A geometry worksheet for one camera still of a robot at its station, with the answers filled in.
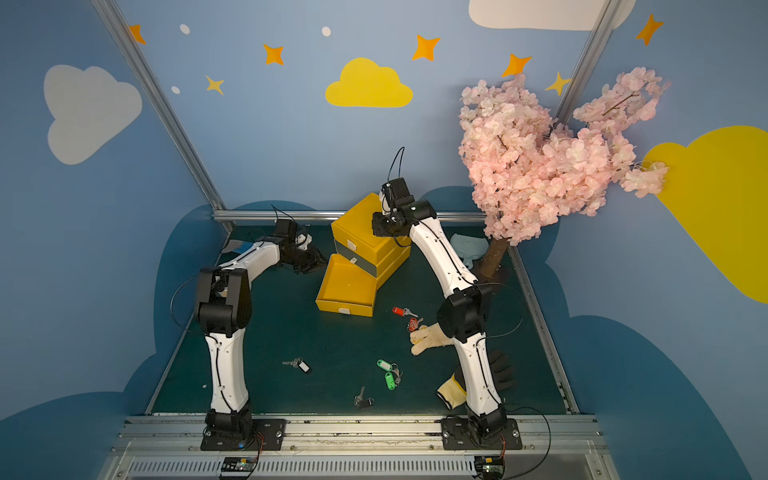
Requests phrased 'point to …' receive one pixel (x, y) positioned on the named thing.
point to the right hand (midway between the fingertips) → (380, 227)
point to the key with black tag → (300, 363)
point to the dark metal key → (360, 403)
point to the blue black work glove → (236, 246)
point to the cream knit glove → (429, 336)
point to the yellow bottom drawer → (348, 288)
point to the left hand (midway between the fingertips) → (326, 260)
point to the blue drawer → (356, 259)
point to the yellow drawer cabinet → (356, 243)
